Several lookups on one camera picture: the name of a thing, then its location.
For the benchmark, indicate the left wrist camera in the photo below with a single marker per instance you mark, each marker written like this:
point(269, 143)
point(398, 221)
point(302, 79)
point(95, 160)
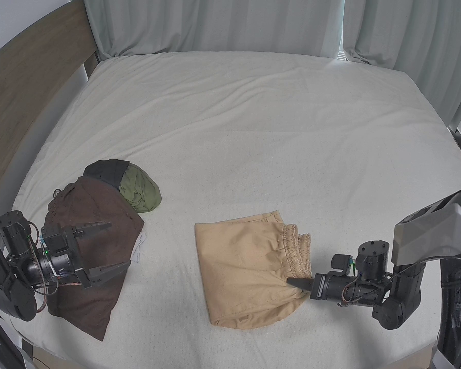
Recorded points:
point(53, 240)

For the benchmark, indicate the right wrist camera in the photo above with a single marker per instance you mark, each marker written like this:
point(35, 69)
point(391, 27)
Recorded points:
point(342, 263)

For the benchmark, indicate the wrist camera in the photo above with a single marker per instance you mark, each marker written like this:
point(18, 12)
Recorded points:
point(342, 263)
point(53, 240)

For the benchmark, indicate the black garment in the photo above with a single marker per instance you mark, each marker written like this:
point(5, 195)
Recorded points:
point(103, 171)

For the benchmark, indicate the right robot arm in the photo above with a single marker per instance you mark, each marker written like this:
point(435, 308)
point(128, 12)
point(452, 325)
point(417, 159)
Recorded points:
point(430, 229)

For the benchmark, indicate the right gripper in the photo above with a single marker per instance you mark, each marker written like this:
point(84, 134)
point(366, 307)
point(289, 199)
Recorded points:
point(332, 287)

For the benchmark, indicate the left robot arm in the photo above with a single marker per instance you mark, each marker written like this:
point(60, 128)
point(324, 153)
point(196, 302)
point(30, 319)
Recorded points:
point(15, 298)

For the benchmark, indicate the bed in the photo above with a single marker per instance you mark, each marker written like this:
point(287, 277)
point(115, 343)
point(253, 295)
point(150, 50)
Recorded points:
point(272, 110)

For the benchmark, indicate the green garment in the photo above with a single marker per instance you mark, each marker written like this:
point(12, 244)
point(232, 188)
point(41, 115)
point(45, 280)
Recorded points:
point(142, 190)

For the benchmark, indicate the pale green curtain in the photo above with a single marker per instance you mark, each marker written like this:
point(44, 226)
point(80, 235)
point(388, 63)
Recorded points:
point(215, 14)
point(407, 21)

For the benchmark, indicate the brown garment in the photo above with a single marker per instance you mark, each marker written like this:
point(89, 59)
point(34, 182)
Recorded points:
point(88, 306)

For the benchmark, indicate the tan shorts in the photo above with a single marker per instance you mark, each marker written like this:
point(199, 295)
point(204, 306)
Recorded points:
point(246, 267)

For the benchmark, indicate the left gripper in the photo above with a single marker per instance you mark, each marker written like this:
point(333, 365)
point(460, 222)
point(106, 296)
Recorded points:
point(67, 267)

